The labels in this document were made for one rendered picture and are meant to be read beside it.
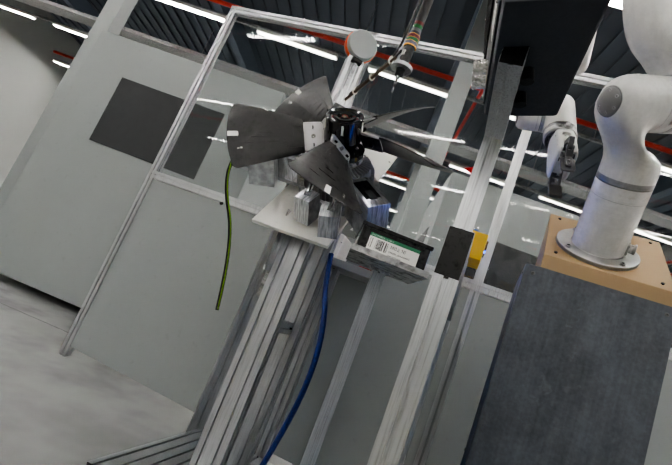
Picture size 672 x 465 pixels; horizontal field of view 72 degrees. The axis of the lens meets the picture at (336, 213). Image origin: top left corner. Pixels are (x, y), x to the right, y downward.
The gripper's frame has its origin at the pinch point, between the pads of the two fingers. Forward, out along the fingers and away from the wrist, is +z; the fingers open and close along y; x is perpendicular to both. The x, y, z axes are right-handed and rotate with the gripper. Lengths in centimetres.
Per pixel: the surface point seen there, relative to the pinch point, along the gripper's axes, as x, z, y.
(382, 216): 42.6, 6.6, 18.6
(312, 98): 76, -34, 12
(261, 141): 82, -3, 7
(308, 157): 63, 9, -2
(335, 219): 55, 11, 18
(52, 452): 122, 83, 60
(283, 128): 77, -9, 6
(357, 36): 79, -108, 30
